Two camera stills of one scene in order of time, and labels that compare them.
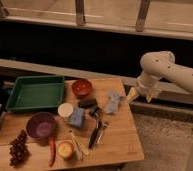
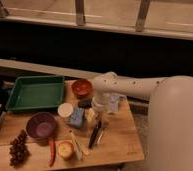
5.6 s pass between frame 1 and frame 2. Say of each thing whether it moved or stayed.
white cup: stayed
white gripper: moved
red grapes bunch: stayed
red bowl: stayed
